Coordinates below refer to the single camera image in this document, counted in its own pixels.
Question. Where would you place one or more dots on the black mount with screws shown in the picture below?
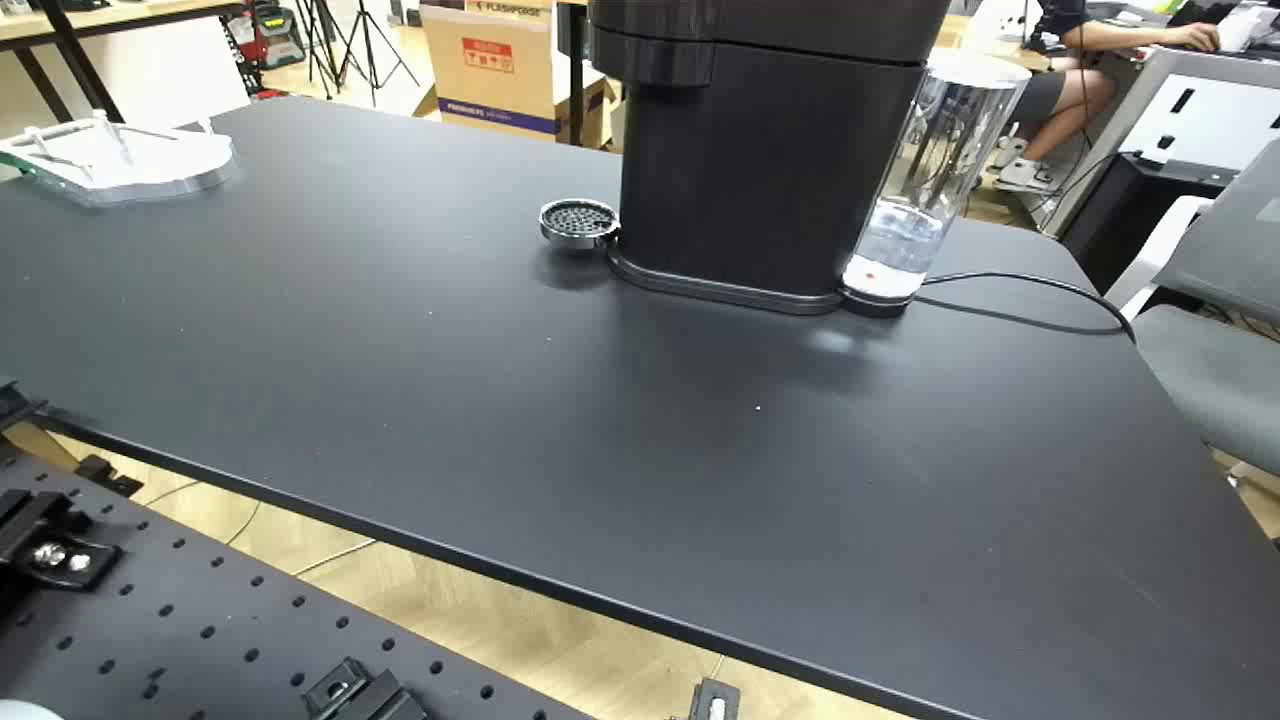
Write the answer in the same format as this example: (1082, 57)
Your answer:
(52, 546)

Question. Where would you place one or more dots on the white panel with grey frame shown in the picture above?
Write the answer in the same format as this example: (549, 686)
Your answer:
(1203, 123)

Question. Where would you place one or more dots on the cardboard box with red label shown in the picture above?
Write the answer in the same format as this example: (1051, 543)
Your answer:
(504, 81)

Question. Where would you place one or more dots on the clear water tank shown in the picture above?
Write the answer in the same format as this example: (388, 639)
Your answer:
(920, 202)

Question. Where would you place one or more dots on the small black block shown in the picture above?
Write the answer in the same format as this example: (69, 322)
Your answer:
(360, 692)

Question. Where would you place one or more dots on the thin black tripod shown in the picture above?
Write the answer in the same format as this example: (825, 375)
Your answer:
(360, 19)

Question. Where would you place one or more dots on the wooden table with black legs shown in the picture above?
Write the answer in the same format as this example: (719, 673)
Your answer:
(83, 19)

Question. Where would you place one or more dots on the grey office chair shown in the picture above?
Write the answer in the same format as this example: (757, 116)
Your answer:
(1213, 375)

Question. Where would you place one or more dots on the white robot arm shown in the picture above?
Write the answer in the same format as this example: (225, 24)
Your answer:
(21, 714)

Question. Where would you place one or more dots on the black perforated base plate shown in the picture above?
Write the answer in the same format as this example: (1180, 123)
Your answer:
(163, 627)

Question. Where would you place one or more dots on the black coffee maker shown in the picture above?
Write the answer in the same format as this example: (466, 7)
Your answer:
(746, 163)

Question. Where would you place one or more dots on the seated person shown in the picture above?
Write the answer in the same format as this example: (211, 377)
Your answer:
(1066, 107)

